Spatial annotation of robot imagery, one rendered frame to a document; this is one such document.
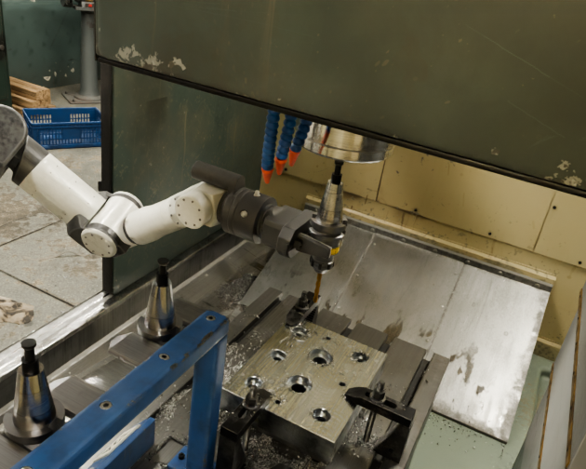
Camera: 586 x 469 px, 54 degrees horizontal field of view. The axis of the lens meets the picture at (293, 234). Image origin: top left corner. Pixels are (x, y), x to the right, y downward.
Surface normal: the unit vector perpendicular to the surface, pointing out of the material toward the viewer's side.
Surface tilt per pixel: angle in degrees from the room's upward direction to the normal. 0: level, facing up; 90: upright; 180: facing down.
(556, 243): 90
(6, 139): 51
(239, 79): 90
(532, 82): 90
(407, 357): 0
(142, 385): 0
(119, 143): 90
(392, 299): 24
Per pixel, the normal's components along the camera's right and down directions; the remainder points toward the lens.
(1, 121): 0.58, -0.22
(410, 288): -0.05, -0.66
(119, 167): 0.88, 0.32
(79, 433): 0.14, -0.88
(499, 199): -0.44, 0.35
